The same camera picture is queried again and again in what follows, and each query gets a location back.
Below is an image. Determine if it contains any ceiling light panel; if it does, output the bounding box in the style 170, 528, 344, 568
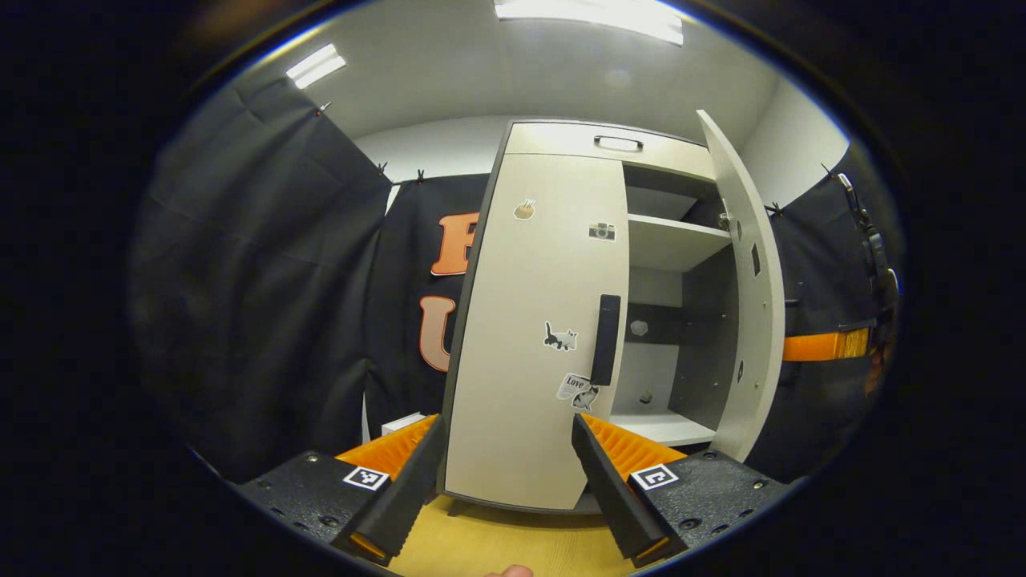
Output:
286, 42, 347, 89
493, 0, 685, 46

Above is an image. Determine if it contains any white double-door shoe cabinet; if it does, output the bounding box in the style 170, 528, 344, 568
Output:
437, 119, 790, 514

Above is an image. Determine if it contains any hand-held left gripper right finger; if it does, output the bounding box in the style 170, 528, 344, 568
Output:
571, 413, 802, 568

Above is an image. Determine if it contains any black backdrop cloth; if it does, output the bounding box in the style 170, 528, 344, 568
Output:
128, 76, 907, 482

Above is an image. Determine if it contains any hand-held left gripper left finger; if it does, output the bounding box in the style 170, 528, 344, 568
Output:
232, 414, 448, 567

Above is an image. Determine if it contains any black door handle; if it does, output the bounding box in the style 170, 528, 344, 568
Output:
591, 294, 622, 387

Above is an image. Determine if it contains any white box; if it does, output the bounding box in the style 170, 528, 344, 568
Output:
381, 412, 434, 438

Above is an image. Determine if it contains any white shoe cabinet door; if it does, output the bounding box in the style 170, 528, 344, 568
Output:
696, 110, 786, 463
443, 152, 630, 511

